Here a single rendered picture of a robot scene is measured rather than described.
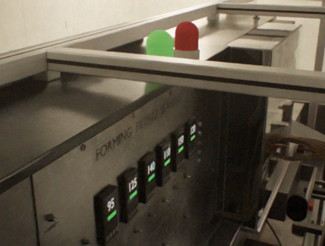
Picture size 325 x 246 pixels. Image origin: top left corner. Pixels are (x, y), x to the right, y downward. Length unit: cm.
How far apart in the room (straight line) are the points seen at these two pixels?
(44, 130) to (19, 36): 402
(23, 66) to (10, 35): 373
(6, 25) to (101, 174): 385
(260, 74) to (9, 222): 42
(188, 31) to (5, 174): 64
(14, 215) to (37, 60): 36
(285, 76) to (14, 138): 40
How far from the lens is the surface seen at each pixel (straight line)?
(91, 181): 72
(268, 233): 204
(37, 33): 486
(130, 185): 82
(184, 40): 106
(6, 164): 55
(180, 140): 101
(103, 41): 105
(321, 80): 69
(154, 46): 92
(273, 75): 70
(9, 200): 58
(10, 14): 456
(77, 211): 70
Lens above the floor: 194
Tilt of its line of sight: 20 degrees down
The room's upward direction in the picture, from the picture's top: straight up
